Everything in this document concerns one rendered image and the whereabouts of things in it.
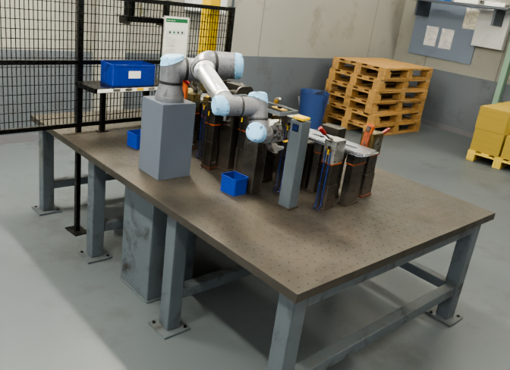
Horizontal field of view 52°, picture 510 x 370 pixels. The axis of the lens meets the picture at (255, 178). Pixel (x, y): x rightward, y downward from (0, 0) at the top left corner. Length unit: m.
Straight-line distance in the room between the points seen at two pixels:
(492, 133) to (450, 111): 1.83
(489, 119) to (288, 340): 5.50
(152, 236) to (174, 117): 0.64
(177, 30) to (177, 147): 1.25
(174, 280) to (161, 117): 0.81
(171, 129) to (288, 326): 1.19
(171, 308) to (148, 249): 0.35
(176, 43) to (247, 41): 3.13
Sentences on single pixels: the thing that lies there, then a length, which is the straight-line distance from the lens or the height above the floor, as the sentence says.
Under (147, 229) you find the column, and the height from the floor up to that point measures 0.44.
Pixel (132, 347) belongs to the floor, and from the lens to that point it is 2.69.
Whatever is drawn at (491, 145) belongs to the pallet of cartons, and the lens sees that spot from 7.18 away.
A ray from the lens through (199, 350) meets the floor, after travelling 2.69.
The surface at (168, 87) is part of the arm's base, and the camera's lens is 2.68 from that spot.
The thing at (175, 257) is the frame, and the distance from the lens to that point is 2.55.
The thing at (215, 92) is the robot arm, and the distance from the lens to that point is 2.02.
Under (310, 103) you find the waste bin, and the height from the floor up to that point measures 0.36.
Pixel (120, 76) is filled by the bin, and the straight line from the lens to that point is 3.33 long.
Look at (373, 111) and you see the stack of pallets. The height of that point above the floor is 0.35.
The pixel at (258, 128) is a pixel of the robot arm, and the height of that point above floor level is 1.20.
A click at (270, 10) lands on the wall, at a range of 7.04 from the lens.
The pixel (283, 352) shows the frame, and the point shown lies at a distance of 2.09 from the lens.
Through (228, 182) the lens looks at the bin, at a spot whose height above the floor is 0.76.
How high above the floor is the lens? 1.67
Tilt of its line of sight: 20 degrees down
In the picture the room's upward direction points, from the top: 8 degrees clockwise
